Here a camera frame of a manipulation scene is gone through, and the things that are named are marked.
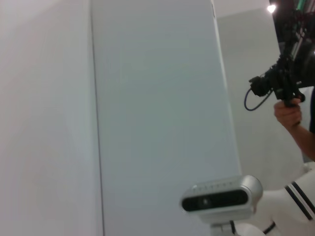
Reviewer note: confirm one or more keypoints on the black video camera rig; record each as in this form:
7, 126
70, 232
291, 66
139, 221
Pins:
288, 73

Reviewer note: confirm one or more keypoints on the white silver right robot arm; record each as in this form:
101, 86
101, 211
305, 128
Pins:
283, 209

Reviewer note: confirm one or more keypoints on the bright ceiling spotlight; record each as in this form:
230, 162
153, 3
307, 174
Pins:
270, 8

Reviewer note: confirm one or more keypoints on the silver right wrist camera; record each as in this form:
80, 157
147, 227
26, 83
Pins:
221, 189

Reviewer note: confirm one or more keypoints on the person's bare forearm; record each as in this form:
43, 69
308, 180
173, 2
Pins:
302, 142

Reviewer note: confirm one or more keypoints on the person's hand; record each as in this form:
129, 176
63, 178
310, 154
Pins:
288, 113

